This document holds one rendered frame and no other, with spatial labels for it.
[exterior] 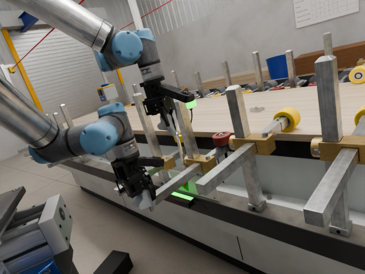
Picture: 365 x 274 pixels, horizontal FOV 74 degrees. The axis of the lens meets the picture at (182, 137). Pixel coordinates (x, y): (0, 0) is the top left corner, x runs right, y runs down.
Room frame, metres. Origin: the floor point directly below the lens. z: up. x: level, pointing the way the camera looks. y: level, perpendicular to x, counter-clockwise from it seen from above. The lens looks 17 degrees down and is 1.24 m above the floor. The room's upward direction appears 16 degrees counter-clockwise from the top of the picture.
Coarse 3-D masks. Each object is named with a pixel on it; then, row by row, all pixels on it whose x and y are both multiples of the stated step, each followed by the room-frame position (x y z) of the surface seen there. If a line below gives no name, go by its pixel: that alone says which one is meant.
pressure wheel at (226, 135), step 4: (220, 132) 1.01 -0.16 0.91; (224, 132) 0.99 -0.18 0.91; (228, 132) 0.98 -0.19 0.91; (212, 136) 0.98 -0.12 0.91; (216, 136) 0.97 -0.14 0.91; (220, 136) 0.95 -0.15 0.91; (224, 136) 0.94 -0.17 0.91; (228, 136) 0.94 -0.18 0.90; (216, 140) 0.95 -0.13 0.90; (220, 140) 0.94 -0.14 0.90; (224, 140) 0.94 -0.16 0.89; (228, 140) 0.94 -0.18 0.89; (216, 144) 0.95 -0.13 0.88; (220, 144) 0.94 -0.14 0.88; (224, 144) 0.94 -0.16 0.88
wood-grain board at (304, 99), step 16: (224, 96) 1.83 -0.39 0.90; (256, 96) 1.52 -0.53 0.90; (272, 96) 1.41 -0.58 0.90; (288, 96) 1.30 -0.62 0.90; (304, 96) 1.21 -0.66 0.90; (352, 96) 1.00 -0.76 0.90; (96, 112) 3.31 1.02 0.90; (128, 112) 2.46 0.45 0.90; (192, 112) 1.60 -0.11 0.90; (208, 112) 1.47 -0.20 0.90; (224, 112) 1.36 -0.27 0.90; (272, 112) 1.10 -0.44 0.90; (304, 112) 0.98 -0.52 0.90; (352, 112) 0.83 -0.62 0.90; (192, 128) 1.21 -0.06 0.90; (208, 128) 1.14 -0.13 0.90; (224, 128) 1.06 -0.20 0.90; (256, 128) 0.95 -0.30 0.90; (304, 128) 0.81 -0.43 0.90; (320, 128) 0.77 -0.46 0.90; (352, 128) 0.70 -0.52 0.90
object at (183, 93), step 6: (162, 84) 0.84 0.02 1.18; (162, 90) 0.82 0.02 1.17; (168, 90) 0.80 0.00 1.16; (174, 90) 0.80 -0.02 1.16; (180, 90) 0.81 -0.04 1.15; (168, 96) 0.81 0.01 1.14; (174, 96) 0.79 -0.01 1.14; (180, 96) 0.78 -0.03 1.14; (186, 96) 0.78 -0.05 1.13; (186, 102) 0.78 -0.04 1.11
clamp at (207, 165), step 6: (186, 156) 0.94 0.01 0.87; (198, 156) 0.90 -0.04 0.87; (204, 156) 0.89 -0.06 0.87; (210, 156) 0.87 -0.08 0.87; (186, 162) 0.91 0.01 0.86; (192, 162) 0.89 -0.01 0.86; (198, 162) 0.86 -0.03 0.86; (204, 162) 0.84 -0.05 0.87; (210, 162) 0.84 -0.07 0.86; (204, 168) 0.84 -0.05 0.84; (210, 168) 0.83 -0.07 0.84
